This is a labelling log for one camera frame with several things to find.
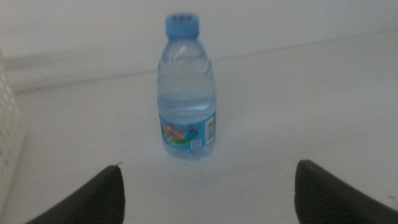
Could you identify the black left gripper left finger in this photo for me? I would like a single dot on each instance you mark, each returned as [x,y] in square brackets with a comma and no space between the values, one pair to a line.
[99,199]

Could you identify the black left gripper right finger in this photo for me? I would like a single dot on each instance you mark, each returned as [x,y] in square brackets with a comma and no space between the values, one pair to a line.
[320,196]

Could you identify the clear water bottle blue cap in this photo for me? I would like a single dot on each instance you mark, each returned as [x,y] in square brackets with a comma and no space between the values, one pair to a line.
[186,93]

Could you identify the white perforated plastic basket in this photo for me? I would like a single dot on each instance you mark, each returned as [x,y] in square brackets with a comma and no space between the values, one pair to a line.
[7,130]

